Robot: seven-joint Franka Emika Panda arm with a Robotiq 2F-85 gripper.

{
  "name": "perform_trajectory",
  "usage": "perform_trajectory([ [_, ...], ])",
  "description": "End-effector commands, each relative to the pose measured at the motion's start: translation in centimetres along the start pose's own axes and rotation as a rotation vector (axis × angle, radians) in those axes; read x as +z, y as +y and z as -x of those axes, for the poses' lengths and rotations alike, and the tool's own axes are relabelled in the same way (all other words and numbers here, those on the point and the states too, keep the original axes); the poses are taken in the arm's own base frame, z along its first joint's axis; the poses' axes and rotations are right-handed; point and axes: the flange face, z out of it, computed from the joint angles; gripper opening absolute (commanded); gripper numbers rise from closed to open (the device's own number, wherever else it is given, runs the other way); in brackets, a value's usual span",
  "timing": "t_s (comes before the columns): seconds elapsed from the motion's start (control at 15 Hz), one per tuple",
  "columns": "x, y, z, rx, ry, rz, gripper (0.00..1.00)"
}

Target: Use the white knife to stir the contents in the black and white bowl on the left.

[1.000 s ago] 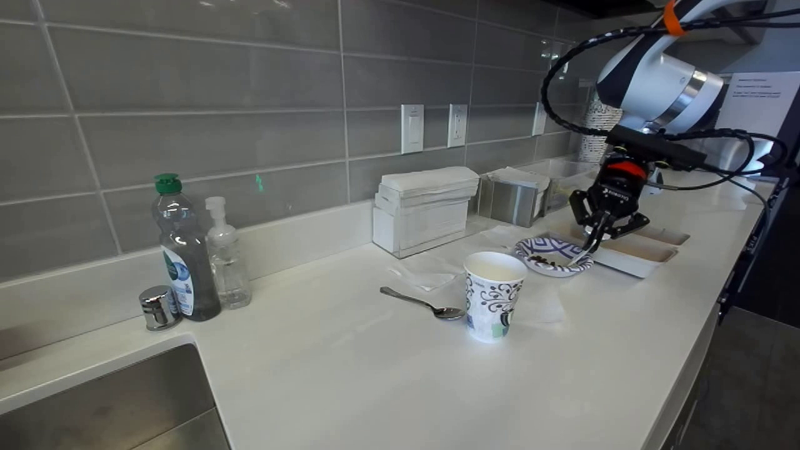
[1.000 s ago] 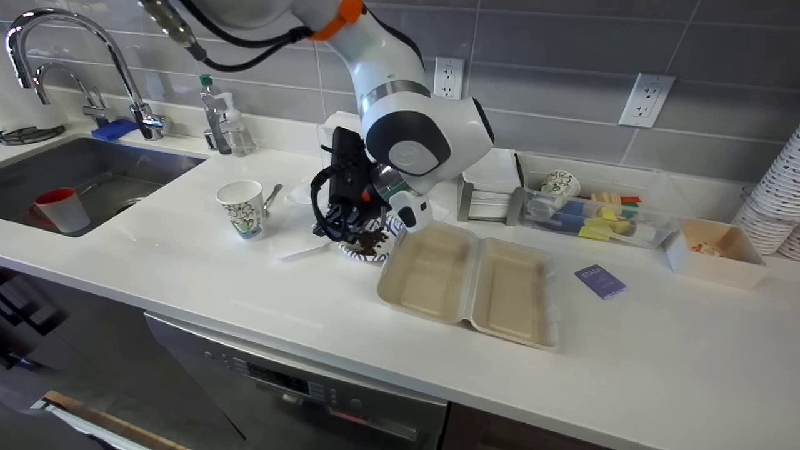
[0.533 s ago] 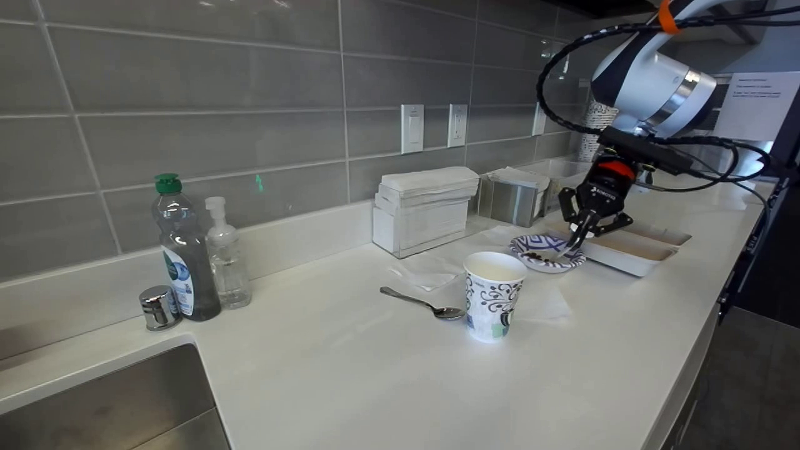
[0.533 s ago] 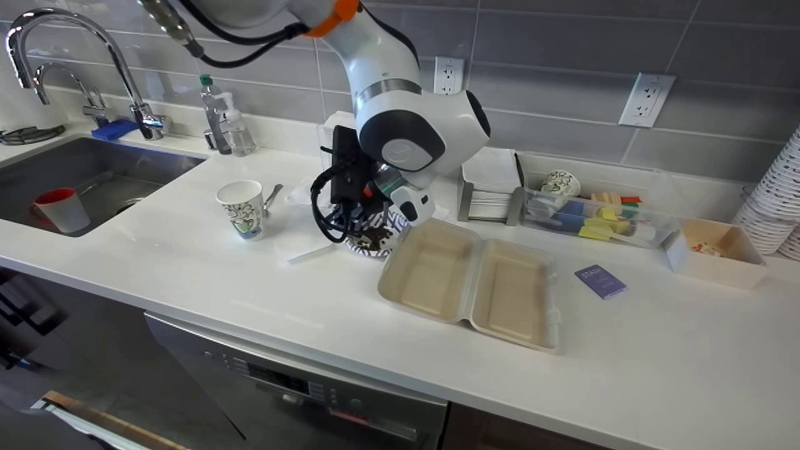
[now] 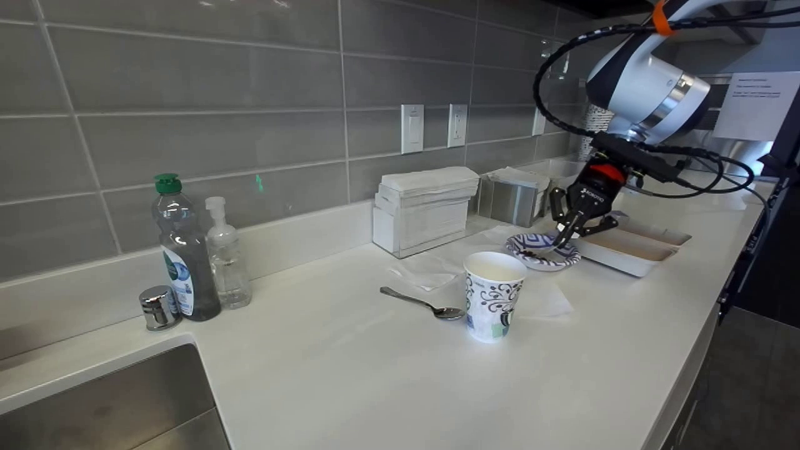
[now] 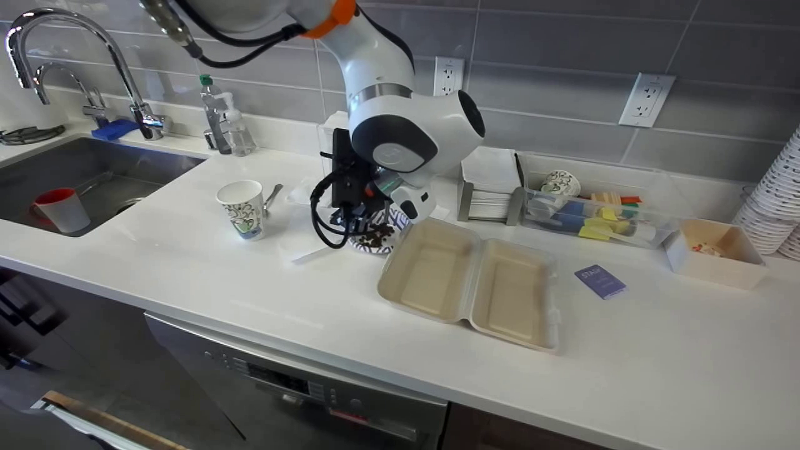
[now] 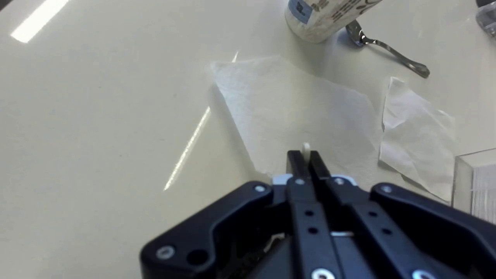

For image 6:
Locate open cardboard packet box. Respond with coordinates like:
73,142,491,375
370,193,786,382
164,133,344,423
660,218,769,292

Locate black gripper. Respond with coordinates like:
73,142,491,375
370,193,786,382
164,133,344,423
365,170,436,235

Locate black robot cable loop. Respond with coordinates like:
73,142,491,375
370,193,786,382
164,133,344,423
170,0,359,251

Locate stainless steel sink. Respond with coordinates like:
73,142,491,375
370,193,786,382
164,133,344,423
0,136,206,240

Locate stainless steel dishwasher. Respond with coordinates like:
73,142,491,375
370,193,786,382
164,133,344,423
143,311,453,450

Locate clear condiment packet tray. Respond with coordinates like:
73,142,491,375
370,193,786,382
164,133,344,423
523,170,668,248

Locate red rimmed white cup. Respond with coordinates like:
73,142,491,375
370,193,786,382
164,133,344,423
31,187,93,238

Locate chrome kitchen faucet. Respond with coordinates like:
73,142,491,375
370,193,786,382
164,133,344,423
1,7,170,142

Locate beige clamshell takeout container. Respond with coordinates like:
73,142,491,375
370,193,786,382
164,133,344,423
374,218,560,353

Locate small blue card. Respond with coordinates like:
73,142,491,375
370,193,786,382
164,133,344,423
573,262,628,300

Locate metal spoon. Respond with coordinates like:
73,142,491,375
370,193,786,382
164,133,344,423
260,183,284,221

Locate patterned paper cup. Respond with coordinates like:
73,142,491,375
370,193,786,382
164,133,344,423
214,178,268,245

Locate metal napkin holder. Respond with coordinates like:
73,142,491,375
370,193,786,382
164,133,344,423
456,145,528,225

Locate white wall outlet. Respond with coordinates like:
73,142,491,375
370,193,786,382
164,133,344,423
618,71,676,131
430,55,468,98

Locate green capped dish soap bottle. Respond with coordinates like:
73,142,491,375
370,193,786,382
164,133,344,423
196,73,240,157

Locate clear plastic pump bottle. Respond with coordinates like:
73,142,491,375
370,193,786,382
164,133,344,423
221,107,258,157

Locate blue sponge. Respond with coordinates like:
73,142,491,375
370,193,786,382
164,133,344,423
88,117,143,142

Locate white napkin dispenser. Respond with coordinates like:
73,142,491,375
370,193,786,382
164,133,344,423
316,110,353,160

